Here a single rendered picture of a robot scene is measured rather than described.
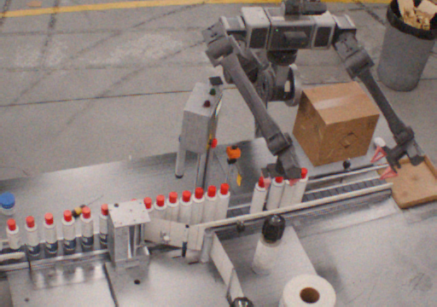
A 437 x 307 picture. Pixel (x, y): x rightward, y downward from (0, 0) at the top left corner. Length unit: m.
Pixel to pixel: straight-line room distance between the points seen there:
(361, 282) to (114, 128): 2.23
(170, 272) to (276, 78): 0.99
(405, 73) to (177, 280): 3.02
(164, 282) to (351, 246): 0.83
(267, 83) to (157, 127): 1.58
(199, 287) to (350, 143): 1.05
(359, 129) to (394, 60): 2.01
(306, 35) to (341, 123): 0.44
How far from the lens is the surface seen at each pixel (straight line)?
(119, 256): 2.71
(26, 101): 4.83
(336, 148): 3.30
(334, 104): 3.25
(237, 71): 2.46
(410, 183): 3.44
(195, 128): 2.57
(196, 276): 2.78
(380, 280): 3.00
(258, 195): 2.92
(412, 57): 5.20
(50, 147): 4.50
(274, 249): 2.70
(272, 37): 2.99
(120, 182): 3.15
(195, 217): 2.88
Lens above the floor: 3.13
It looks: 43 degrees down
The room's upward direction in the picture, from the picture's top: 9 degrees clockwise
